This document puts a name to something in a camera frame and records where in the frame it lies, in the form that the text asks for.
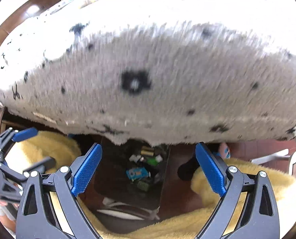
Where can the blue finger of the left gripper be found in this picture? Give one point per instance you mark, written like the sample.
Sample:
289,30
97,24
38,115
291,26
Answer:
41,166
24,134

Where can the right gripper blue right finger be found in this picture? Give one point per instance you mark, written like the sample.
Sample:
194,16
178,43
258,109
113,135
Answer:
259,214

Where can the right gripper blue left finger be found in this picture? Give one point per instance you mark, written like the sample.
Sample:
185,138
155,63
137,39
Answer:
68,182

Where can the green sachet wrapper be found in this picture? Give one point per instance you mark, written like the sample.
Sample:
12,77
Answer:
155,160

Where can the blue wet wipes pack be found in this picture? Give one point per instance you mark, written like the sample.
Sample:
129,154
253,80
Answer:
137,173

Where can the black trash bin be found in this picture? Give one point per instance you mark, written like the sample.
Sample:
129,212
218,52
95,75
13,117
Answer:
112,182

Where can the dark wooden headboard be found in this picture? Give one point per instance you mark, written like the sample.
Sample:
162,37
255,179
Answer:
29,9

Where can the grey cat pattern bedspread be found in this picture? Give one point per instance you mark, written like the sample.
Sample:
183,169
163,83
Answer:
164,71

